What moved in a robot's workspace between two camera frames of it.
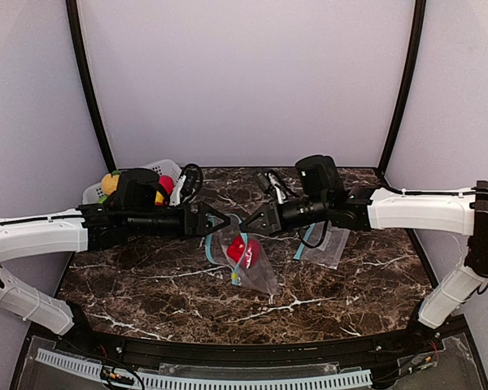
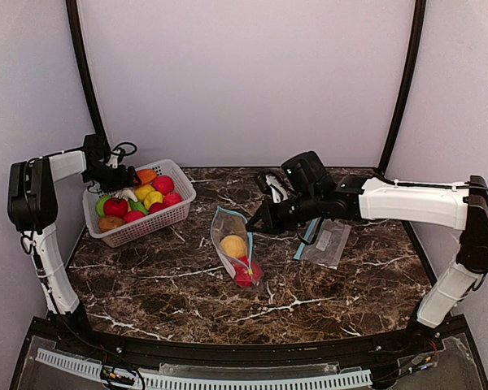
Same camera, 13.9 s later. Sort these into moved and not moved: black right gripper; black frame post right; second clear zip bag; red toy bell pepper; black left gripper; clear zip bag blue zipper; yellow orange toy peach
Moved: red toy bell pepper; black left gripper; clear zip bag blue zipper; yellow orange toy peach
Not moved: second clear zip bag; black right gripper; black frame post right
